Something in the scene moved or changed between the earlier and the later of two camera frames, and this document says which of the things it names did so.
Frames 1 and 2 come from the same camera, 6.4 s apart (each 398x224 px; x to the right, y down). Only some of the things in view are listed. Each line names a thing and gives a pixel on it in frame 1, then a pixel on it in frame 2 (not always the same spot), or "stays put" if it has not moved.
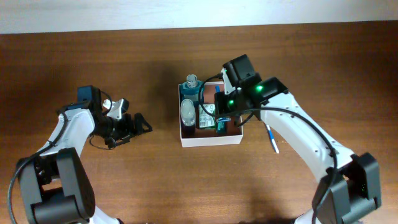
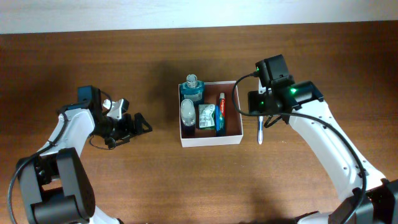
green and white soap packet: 206,120 stays put
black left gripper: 129,129 stays put
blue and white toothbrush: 271,136 to 260,129
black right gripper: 222,106 to 254,106
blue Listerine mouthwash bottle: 190,89 stays put
